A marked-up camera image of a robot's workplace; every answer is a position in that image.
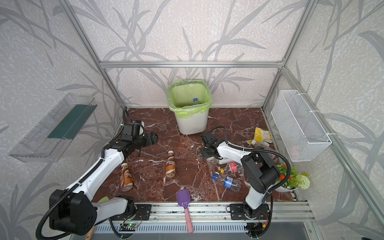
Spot crushed blue label bottle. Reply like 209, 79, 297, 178
212, 174, 242, 192

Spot brown tea bottle white cap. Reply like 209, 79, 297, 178
165, 150, 176, 178

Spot orange cap orange label bottle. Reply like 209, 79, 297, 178
207, 157, 218, 169

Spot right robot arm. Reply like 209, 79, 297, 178
201, 128, 292, 219

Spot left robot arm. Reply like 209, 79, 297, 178
36, 120, 158, 240

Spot white trash bin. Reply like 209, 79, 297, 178
176, 110, 209, 135

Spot green bin liner bag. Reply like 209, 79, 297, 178
167, 80, 213, 119

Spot white yellow label bottle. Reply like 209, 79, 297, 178
217, 158, 233, 165

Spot pink label yellow cap bottle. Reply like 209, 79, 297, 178
220, 162, 244, 176

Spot brown coffee bottle lying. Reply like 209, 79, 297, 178
120, 163, 134, 192

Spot clear bottle near wrapper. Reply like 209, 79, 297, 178
249, 140, 274, 151

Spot yellow snack wrapper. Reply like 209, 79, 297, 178
248, 128, 273, 145

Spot purple pink silicone spatula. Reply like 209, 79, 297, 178
177, 189, 194, 234

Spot artificial flower pot plant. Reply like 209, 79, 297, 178
275, 164, 311, 193

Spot aluminium front rail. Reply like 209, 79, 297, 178
62, 201, 316, 224

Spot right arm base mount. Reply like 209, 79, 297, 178
226, 202, 271, 221

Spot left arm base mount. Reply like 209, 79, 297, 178
120, 204, 152, 221

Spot clear acrylic wall shelf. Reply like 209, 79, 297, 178
9, 94, 97, 163

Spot white wire mesh basket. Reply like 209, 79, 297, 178
271, 90, 332, 162

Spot green wooden-handled spatula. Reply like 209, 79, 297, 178
85, 197, 109, 240

